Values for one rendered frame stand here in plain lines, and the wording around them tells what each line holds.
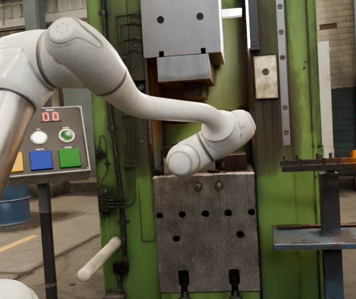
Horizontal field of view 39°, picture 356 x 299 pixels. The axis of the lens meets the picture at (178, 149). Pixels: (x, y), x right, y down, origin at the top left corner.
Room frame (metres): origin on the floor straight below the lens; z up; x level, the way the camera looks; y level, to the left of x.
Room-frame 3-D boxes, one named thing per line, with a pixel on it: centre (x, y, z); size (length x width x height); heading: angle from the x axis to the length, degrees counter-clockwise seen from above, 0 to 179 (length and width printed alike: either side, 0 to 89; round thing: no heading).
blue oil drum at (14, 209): (6.23, 2.20, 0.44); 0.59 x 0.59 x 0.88
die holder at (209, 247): (2.12, -0.12, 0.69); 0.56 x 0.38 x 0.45; 173
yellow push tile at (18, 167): (1.74, 0.58, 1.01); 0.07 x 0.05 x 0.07; 108
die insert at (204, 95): (2.15, -0.09, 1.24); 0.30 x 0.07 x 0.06; 173
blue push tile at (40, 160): (1.77, 0.49, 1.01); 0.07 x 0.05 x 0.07; 108
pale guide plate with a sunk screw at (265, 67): (2.00, -0.37, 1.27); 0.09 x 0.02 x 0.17; 83
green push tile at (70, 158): (1.80, 0.39, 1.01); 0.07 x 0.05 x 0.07; 108
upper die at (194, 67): (2.11, -0.06, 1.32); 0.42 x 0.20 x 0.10; 173
